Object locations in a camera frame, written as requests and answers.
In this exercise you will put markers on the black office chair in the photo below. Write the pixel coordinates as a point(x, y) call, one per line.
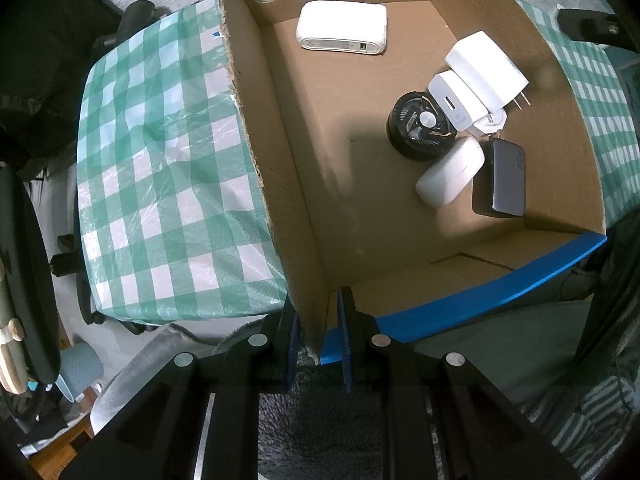
point(50, 70)

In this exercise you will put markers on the white oval case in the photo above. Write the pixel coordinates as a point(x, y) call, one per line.
point(450, 172)

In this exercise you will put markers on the black chair base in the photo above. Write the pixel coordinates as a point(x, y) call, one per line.
point(70, 260)

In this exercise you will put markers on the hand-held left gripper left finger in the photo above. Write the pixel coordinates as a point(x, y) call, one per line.
point(293, 355)

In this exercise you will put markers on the grey green cloth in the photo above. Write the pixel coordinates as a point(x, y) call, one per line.
point(500, 350)

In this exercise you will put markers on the silver quilted sheet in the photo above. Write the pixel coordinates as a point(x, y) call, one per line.
point(145, 375)

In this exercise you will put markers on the black power bank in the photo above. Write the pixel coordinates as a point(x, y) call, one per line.
point(500, 180)

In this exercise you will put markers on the black round fan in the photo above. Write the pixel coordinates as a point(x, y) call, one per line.
point(417, 127)

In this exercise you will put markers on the dark cloth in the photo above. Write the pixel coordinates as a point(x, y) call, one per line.
point(617, 320)

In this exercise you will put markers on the black chair backrest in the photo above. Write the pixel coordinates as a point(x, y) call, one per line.
point(30, 270)

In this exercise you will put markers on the large white power adapter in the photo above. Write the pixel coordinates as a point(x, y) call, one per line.
point(487, 67)

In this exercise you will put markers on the white router box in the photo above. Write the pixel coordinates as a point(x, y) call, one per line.
point(342, 25)

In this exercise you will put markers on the small white charger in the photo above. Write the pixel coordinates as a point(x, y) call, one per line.
point(452, 100)

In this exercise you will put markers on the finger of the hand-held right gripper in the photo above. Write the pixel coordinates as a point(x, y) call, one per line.
point(590, 25)

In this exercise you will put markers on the striped cloth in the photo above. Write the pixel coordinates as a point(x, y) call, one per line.
point(585, 430)

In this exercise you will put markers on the grey fleece blanket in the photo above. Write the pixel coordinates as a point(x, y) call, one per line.
point(315, 435)

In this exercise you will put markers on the green checked tablecloth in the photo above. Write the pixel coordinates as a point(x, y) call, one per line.
point(160, 160)

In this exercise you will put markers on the teal stool seat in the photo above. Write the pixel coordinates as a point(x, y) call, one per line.
point(80, 372)

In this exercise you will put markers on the cardboard box with blue tape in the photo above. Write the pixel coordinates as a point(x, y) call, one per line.
point(350, 135)

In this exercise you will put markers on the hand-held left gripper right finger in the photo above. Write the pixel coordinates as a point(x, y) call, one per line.
point(346, 345)

